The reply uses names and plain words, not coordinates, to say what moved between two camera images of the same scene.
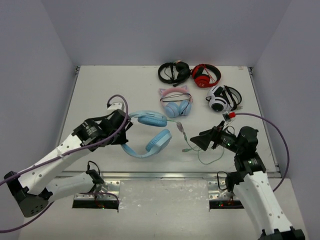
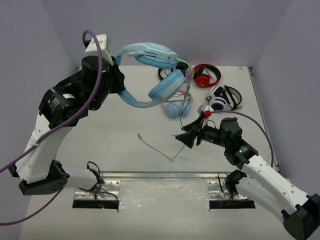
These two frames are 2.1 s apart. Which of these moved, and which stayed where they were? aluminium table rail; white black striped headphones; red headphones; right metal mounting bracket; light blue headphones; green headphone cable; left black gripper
Moved: left black gripper; light blue headphones; green headphone cable
Stayed: right metal mounting bracket; white black striped headphones; red headphones; aluminium table rail
